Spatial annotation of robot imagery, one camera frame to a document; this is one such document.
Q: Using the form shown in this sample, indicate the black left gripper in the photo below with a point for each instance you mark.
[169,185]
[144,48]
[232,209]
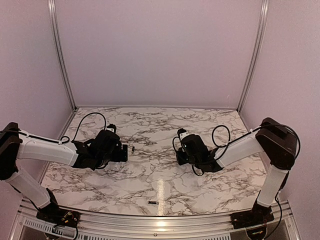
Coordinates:
[118,157]

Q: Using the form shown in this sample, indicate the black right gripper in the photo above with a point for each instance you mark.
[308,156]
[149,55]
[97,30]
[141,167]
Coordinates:
[181,160]

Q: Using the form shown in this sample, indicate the white remote control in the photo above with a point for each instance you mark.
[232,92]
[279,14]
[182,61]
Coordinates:
[115,166]

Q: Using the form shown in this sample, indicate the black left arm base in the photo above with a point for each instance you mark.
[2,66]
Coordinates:
[58,216]

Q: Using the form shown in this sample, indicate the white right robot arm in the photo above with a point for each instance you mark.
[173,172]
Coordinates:
[279,142]

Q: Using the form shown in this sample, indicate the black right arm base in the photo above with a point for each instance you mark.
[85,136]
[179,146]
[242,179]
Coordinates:
[258,215]

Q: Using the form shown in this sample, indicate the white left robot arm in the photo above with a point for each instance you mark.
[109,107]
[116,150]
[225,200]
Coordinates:
[18,145]

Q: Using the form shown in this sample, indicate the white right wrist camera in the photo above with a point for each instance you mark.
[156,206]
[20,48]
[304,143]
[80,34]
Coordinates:
[182,133]

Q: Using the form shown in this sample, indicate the aluminium front rail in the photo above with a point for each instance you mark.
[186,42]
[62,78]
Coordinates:
[108,226]

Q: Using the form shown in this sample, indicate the aluminium frame left post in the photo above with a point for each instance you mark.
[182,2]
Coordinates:
[59,52]

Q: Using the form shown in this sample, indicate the aluminium frame post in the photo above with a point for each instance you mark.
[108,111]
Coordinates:
[258,43]
[59,52]

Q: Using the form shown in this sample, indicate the aluminium frame right post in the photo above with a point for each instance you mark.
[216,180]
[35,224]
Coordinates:
[258,43]

